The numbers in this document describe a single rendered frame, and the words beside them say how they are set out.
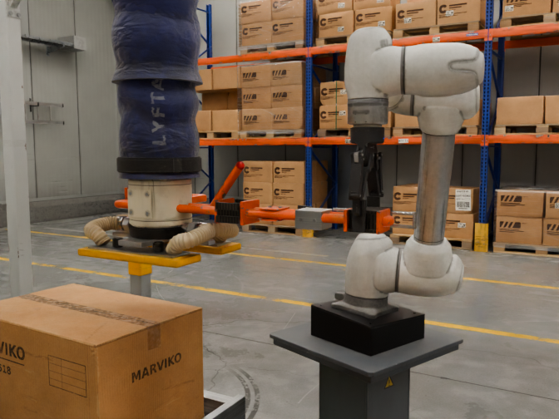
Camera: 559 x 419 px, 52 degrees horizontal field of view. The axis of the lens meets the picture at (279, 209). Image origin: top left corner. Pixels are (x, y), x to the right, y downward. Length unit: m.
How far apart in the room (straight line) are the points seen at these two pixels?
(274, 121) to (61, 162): 5.01
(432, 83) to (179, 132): 0.65
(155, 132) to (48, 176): 11.04
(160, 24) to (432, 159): 0.91
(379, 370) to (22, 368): 1.03
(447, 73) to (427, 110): 0.56
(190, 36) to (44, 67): 11.11
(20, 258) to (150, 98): 3.41
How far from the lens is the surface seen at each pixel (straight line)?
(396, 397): 2.19
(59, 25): 13.01
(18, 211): 4.75
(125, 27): 1.55
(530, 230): 8.37
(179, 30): 1.54
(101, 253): 1.58
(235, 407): 1.97
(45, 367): 1.70
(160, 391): 1.72
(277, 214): 1.37
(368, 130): 1.27
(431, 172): 1.88
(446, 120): 1.81
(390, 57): 1.27
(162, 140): 1.50
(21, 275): 4.82
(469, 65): 1.27
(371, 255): 2.00
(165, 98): 1.51
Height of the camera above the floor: 1.42
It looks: 6 degrees down
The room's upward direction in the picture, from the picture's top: straight up
